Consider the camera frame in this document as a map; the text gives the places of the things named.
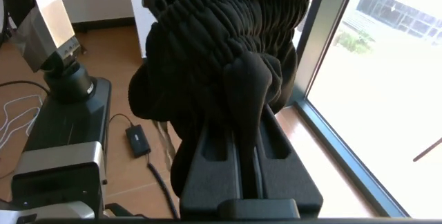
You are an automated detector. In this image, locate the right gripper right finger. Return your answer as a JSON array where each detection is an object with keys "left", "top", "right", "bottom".
[{"left": 254, "top": 104, "right": 325, "bottom": 218}]

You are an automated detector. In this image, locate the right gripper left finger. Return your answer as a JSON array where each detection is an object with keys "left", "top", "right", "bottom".
[{"left": 179, "top": 125, "right": 243, "bottom": 218}]

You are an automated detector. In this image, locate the black garment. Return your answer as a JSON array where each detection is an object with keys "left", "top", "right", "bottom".
[{"left": 128, "top": 0, "right": 317, "bottom": 199}]

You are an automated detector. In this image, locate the black power adapter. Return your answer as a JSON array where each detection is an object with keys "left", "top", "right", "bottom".
[{"left": 124, "top": 124, "right": 152, "bottom": 159}]

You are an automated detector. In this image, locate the window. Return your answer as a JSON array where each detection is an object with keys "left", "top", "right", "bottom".
[{"left": 286, "top": 0, "right": 442, "bottom": 219}]

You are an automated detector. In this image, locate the black cable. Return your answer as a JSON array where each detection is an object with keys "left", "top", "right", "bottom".
[
  {"left": 108, "top": 112, "right": 135, "bottom": 129},
  {"left": 146, "top": 154, "right": 181, "bottom": 220},
  {"left": 0, "top": 80, "right": 51, "bottom": 96}
]

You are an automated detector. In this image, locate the white cable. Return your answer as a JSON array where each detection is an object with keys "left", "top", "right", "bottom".
[{"left": 0, "top": 94, "right": 44, "bottom": 151}]

